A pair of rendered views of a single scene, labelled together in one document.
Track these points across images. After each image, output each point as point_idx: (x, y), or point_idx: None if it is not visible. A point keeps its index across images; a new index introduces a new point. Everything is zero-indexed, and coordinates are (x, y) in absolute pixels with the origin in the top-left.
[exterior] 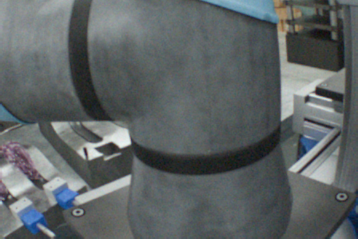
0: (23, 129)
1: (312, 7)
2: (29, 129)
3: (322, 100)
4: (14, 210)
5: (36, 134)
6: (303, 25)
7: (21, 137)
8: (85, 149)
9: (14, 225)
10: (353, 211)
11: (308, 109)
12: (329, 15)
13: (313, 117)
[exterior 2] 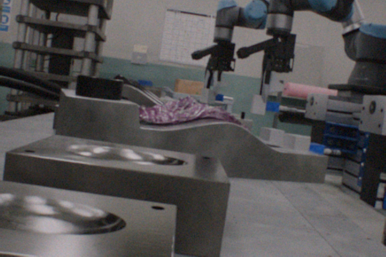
0: (10, 125)
1: (54, 79)
2: (22, 125)
3: (339, 97)
4: (306, 137)
5: (54, 129)
6: (34, 103)
7: (33, 130)
8: (244, 112)
9: (312, 152)
10: None
11: (331, 102)
12: None
13: (335, 107)
